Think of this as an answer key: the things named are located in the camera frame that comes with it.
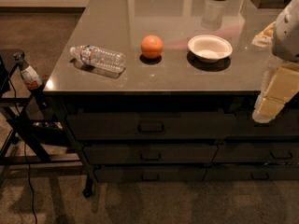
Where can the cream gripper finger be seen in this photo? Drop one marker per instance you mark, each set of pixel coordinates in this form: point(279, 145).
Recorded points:
point(279, 86)

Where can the dark top drawer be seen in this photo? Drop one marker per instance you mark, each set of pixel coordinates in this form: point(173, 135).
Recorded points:
point(176, 125)

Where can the dark drawer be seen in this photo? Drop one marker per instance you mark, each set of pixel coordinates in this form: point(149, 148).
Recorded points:
point(256, 173)
point(257, 152)
point(149, 153)
point(176, 125)
point(150, 173)

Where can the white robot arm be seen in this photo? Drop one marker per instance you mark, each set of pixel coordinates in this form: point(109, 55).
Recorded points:
point(282, 35)

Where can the dark middle right drawer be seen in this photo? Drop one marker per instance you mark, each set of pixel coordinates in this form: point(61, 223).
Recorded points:
point(257, 152)

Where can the dark bottom right drawer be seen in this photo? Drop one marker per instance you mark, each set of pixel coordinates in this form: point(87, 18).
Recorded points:
point(256, 173)

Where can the dark middle left drawer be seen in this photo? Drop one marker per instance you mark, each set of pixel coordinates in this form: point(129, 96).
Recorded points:
point(149, 153)

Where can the dark bottom left drawer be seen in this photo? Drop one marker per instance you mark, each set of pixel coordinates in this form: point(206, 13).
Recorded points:
point(150, 173)

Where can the white paper bowl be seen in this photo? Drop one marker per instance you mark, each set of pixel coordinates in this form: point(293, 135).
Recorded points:
point(209, 48)

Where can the dark cabinet with counter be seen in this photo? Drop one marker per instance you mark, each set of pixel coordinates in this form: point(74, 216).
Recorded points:
point(176, 81)

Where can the orange fruit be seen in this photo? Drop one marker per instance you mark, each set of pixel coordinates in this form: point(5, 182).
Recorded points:
point(151, 46)

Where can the clear plastic water bottle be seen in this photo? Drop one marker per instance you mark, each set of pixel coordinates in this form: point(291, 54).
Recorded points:
point(109, 60)

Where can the dark glass soda bottle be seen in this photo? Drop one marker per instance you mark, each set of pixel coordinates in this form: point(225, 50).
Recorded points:
point(32, 80)

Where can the black side table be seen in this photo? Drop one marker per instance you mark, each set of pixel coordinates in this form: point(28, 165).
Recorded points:
point(19, 114)

